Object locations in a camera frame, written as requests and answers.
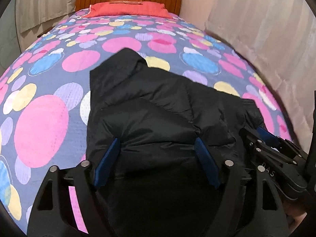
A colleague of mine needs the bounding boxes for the colourful dotted bed cover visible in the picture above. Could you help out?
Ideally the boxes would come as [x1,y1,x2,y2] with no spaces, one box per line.
[1,10,290,231]

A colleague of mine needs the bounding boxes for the beige left curtain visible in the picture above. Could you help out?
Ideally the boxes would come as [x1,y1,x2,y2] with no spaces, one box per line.
[16,0,75,33]

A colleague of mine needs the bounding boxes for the beige right curtain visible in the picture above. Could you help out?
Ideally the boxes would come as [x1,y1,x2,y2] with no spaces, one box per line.
[205,0,315,150]

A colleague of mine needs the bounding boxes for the black puffer jacket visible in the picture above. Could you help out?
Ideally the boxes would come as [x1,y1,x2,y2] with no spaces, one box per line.
[86,49,265,236]

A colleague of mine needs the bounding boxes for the person's right hand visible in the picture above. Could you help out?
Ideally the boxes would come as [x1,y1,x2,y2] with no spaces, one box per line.
[283,197,310,236]

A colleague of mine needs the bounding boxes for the beige curtain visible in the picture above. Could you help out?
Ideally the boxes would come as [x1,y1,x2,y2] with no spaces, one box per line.
[205,0,315,150]
[16,0,75,33]

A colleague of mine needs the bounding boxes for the red folded blanket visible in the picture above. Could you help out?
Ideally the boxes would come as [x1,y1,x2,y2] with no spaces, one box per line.
[83,2,172,18]

